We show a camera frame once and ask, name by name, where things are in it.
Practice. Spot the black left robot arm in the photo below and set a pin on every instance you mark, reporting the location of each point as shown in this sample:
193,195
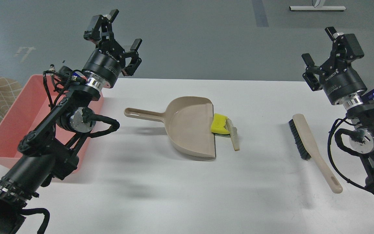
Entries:
51,149

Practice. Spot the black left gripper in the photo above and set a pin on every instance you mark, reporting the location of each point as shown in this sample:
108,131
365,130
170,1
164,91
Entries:
105,61

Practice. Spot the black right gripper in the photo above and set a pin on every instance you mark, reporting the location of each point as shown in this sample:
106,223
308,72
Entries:
337,77

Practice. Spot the beige plastic dustpan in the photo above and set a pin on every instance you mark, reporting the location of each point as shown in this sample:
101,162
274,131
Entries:
187,122

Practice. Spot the pink plastic bin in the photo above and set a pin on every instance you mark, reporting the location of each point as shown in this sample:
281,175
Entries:
28,110

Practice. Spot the yellow sponge piece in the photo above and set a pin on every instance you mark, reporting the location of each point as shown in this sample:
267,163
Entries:
218,124

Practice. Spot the white table foot bar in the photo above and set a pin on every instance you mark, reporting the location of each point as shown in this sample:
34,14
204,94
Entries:
317,5

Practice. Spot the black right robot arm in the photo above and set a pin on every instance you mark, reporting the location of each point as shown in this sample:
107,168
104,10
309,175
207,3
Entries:
355,134

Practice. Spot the beige hand brush black bristles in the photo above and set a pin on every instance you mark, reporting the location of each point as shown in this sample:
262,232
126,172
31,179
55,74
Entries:
308,149

